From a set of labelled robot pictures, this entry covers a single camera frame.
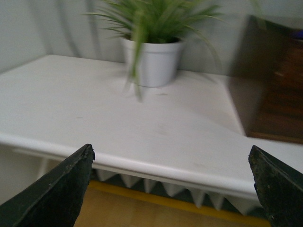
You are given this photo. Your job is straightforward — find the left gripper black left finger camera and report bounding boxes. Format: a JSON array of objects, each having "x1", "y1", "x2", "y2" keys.
[{"x1": 0, "y1": 144, "x2": 95, "y2": 227}]

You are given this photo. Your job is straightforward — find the yellow floor tape strip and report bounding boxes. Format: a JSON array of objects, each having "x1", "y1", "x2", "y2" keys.
[{"x1": 88, "y1": 180, "x2": 270, "y2": 227}]

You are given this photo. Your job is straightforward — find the white plant pot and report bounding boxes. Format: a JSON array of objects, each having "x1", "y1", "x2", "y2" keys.
[{"x1": 121, "y1": 38, "x2": 184, "y2": 87}]

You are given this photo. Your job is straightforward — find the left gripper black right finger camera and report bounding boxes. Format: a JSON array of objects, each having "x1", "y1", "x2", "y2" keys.
[{"x1": 248, "y1": 145, "x2": 303, "y2": 227}]

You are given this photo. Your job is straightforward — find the dark wooden drawer cabinet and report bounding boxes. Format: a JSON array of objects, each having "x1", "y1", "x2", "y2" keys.
[{"x1": 229, "y1": 16, "x2": 303, "y2": 144}]

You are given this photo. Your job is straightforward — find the green artificial grass plant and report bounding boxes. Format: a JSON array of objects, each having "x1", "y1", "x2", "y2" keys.
[{"x1": 86, "y1": 0, "x2": 221, "y2": 100}]

